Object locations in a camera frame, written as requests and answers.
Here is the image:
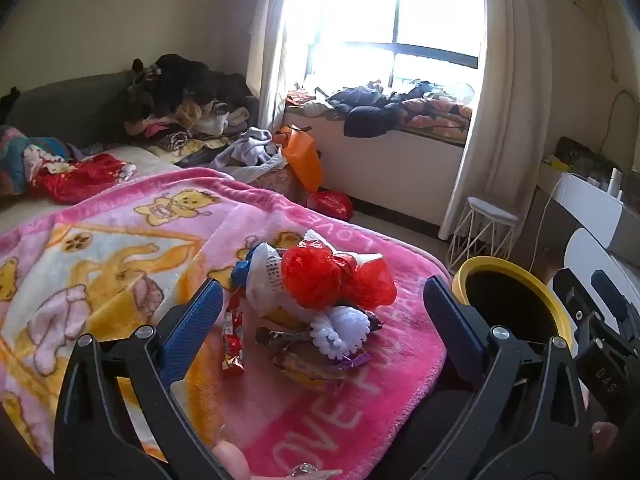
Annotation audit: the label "person's right hand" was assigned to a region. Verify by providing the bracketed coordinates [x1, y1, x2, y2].
[581, 389, 622, 457]

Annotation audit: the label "beige wall cable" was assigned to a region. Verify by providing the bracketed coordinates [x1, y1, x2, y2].
[575, 0, 640, 133]

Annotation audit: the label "orange plastic bag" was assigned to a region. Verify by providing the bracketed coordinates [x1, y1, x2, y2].
[271, 125, 325, 194]

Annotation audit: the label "red candy wrapper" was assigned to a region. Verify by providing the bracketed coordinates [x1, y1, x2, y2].
[221, 307, 247, 379]

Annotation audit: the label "purple and gold snack wrapper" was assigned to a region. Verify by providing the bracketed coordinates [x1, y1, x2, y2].
[271, 346, 372, 392]

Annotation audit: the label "blue wrapper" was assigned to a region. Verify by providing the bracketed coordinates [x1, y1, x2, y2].
[230, 243, 268, 292]

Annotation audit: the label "floral fabric basket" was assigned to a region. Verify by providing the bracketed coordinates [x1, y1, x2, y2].
[244, 164, 307, 202]

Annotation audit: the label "orange patterned quilt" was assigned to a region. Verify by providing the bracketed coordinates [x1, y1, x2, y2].
[399, 94, 474, 137]

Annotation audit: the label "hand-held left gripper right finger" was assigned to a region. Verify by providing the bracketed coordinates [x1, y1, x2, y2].
[423, 275, 592, 480]

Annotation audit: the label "grey cloth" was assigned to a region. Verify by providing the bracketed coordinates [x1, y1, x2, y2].
[209, 127, 287, 172]

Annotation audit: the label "white cable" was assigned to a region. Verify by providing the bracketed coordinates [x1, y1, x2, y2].
[531, 179, 564, 267]

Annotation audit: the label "red cloth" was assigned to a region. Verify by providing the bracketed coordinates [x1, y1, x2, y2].
[31, 153, 137, 206]

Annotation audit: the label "pile of dark clothes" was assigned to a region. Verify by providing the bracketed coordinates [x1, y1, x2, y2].
[124, 53, 257, 137]

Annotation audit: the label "grey headboard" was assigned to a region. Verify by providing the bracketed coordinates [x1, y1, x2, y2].
[0, 72, 153, 147]

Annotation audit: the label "colourful printed cloth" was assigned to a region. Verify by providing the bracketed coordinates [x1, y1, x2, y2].
[0, 126, 83, 197]

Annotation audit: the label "window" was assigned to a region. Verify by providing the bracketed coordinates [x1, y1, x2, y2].
[286, 0, 490, 92]

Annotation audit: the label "cream bed sheet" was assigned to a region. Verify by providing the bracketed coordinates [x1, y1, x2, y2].
[0, 144, 177, 223]

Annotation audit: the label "brown twisted candy wrapper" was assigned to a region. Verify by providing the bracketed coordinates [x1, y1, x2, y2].
[255, 326, 322, 347]

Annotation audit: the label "white foam fruit net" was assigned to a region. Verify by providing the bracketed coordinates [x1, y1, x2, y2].
[309, 306, 373, 362]

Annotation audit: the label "dark jacket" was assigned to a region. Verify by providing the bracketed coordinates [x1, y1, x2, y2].
[326, 85, 403, 139]

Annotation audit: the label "person's black pants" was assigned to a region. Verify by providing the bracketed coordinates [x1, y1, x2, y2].
[350, 385, 501, 480]

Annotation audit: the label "yellow patterned blanket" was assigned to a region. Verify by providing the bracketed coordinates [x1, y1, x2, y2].
[149, 132, 237, 166]

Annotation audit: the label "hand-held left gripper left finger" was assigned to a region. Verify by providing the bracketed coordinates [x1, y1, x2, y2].
[53, 279, 236, 480]

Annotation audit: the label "red plastic bag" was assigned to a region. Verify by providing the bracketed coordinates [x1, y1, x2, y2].
[306, 190, 354, 222]

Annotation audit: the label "pink printed blanket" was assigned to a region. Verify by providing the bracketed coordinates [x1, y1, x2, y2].
[0, 166, 452, 480]

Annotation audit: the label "white wire stool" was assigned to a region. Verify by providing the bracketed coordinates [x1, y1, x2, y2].
[446, 195, 522, 274]

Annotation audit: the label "yellow snack packet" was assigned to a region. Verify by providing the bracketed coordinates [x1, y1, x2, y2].
[264, 307, 315, 327]

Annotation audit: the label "white desk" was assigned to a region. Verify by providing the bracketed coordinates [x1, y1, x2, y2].
[536, 159, 640, 252]

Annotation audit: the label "orange and white clothes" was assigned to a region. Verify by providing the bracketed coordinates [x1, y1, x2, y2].
[286, 87, 332, 117]

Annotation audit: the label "narrow cream curtain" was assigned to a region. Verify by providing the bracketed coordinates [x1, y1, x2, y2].
[246, 0, 322, 132]

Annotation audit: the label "yellow and black bin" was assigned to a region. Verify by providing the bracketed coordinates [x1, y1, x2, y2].
[451, 255, 574, 357]

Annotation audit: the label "white window seat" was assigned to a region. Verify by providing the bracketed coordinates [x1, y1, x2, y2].
[284, 104, 470, 227]

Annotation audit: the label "person's left hand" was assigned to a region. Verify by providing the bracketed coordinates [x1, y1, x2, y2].
[211, 441, 345, 480]

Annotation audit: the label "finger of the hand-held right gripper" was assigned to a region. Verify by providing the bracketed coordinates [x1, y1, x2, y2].
[552, 267, 599, 357]
[591, 269, 637, 327]

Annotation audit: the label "white tissue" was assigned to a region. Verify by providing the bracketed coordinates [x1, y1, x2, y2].
[244, 230, 313, 317]

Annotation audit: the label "wide cream curtain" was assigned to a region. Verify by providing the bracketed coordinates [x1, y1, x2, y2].
[439, 0, 541, 242]

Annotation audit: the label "dark bag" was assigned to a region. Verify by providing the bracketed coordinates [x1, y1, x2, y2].
[554, 135, 617, 177]

